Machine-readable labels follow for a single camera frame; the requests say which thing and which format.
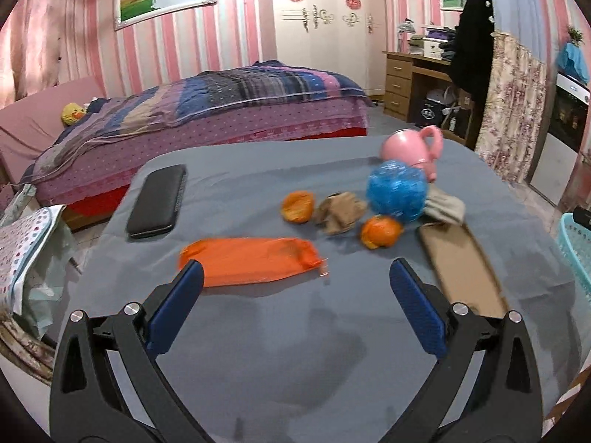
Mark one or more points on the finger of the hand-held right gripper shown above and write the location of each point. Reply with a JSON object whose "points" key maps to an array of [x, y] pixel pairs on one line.
{"points": [[582, 218]]}

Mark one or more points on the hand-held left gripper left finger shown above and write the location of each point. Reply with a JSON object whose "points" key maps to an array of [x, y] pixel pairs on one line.
{"points": [[178, 304]]}

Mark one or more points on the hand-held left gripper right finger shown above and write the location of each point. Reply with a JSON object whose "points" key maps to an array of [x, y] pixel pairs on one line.
{"points": [[415, 304]]}

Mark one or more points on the teal plastic basket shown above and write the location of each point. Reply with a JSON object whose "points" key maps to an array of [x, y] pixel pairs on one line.
{"points": [[575, 249]]}

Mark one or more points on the orange peel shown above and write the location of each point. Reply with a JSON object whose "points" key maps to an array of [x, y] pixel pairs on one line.
{"points": [[298, 207], [381, 233]]}

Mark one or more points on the orange plastic bag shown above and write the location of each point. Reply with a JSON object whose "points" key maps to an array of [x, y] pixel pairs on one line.
{"points": [[249, 260]]}

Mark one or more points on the grey sock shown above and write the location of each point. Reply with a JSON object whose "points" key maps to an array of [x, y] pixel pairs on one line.
{"points": [[443, 207]]}

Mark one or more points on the blue mesh ball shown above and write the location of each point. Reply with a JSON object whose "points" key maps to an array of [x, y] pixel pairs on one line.
{"points": [[397, 189]]}

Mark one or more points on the brown stocking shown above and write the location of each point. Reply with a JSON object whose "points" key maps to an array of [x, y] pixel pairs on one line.
{"points": [[339, 212]]}

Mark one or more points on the white glass-door cabinet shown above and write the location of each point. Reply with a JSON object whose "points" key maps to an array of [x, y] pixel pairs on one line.
{"points": [[558, 161]]}

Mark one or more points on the black zip case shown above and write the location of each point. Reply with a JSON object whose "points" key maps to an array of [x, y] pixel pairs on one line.
{"points": [[157, 200]]}

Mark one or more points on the blue and floral curtain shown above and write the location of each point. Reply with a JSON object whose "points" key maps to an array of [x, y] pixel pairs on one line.
{"points": [[512, 110]]}

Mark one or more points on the green plastic bag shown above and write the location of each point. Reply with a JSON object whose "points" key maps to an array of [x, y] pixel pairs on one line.
{"points": [[51, 281]]}

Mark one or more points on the pink bed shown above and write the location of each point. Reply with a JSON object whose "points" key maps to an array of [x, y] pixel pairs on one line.
{"points": [[115, 170]]}

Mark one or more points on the blue cloth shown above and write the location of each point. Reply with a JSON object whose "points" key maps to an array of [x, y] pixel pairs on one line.
{"points": [[575, 62]]}

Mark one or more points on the pink piggy bank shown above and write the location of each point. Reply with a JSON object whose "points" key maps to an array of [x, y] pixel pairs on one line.
{"points": [[406, 145]]}

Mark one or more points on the brown floral cloth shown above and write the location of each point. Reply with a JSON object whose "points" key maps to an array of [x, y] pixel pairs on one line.
{"points": [[23, 350]]}

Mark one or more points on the polka dot bag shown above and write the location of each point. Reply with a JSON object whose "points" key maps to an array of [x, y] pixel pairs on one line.
{"points": [[23, 249]]}

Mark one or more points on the small potted plant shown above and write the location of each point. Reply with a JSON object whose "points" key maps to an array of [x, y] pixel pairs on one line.
{"points": [[576, 34]]}

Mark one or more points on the black box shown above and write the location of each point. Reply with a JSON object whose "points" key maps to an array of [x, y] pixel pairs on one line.
{"points": [[427, 113]]}

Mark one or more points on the black coat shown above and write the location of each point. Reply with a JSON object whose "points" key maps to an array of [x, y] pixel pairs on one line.
{"points": [[471, 46]]}

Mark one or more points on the striped patchwork blanket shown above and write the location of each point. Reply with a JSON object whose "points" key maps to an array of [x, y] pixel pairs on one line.
{"points": [[207, 101]]}

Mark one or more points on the yellow duck plush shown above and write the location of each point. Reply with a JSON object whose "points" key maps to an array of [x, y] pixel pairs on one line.
{"points": [[73, 114]]}

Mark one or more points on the white box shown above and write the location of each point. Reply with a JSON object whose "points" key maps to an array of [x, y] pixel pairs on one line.
{"points": [[436, 48]]}

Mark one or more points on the wooden desk with drawers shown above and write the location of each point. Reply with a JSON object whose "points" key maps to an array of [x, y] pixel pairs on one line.
{"points": [[399, 78]]}

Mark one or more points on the purple cloth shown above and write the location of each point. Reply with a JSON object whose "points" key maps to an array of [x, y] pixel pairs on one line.
{"points": [[441, 34]]}

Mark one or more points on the desk lamp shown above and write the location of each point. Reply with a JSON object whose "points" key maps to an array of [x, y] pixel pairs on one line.
{"points": [[405, 27]]}

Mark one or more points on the white wardrobe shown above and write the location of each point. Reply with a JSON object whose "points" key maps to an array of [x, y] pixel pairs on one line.
{"points": [[323, 55]]}

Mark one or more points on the pink patterned curtain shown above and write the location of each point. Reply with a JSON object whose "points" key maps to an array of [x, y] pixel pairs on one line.
{"points": [[41, 37]]}

